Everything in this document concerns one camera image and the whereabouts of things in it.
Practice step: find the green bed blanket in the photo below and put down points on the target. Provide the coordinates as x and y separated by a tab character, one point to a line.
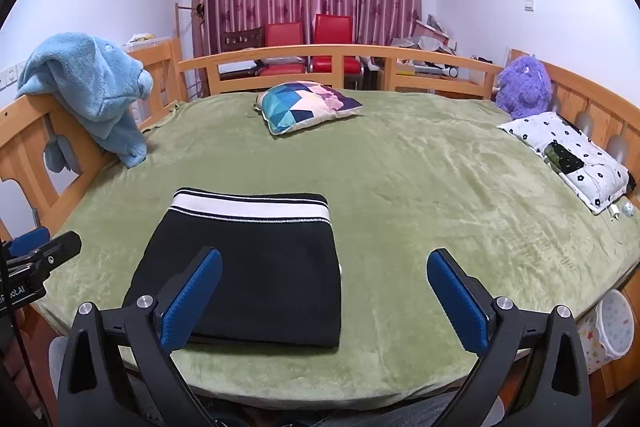
410	173

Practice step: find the wooden bed frame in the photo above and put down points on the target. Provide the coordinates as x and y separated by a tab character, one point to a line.
46	152

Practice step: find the dark wooden chair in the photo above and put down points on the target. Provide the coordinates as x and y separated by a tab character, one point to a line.
237	41

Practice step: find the colourful geometric pillow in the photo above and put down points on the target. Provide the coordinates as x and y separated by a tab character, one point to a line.
294	106

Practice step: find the purple plush toy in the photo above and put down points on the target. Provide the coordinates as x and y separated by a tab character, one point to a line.
524	88

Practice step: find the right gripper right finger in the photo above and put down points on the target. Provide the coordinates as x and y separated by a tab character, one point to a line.
554	389

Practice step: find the black pants with white stripe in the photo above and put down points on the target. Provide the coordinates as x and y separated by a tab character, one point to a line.
280	276

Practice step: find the white black-dotted pillow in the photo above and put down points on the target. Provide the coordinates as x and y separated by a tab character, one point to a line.
595	177

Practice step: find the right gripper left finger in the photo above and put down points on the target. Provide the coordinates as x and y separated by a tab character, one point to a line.
95	388

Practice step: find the star-patterned laundry basket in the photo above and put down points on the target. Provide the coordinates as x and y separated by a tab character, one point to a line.
607	331

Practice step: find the light blue fleece garment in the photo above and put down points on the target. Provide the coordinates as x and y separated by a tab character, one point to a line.
96	82

